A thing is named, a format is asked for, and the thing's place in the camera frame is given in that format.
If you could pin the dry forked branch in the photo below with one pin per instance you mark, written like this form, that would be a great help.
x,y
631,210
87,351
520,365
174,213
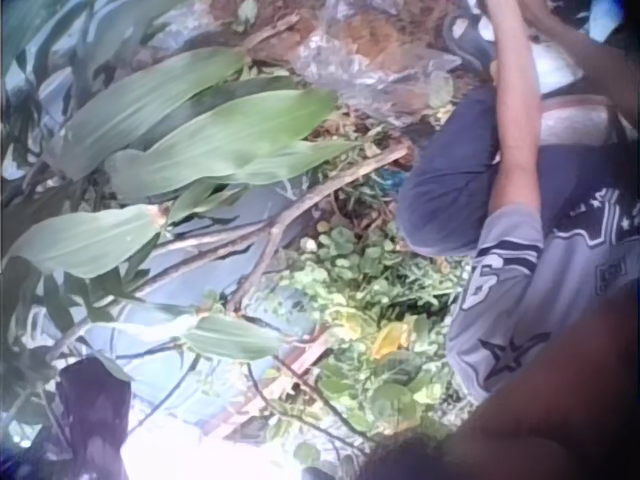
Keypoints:
x,y
300,207

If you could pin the white plastic object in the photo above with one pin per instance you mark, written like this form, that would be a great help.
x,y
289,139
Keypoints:
x,y
555,67

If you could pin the reddish wooden plank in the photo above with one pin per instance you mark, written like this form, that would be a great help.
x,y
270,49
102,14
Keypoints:
x,y
295,372

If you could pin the broad-leaved green plant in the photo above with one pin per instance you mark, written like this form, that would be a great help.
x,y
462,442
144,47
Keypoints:
x,y
200,135

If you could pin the patch of low green weeds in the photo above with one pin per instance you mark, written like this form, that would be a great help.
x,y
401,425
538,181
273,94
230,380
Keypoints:
x,y
370,280

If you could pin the person's legs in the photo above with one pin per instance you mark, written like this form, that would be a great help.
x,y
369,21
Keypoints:
x,y
450,175

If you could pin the small blue scrap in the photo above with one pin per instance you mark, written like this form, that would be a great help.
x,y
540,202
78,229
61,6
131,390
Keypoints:
x,y
391,178

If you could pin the yellow leaf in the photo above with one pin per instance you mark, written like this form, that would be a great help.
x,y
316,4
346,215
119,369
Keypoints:
x,y
391,340

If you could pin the grey pink cloth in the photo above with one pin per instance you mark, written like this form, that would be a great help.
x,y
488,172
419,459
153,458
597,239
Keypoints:
x,y
575,120

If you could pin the clear crumpled plastic sheet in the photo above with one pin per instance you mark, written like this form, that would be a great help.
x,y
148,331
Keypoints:
x,y
370,70

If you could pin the dark purple cloth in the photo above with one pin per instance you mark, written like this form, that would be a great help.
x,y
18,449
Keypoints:
x,y
95,415

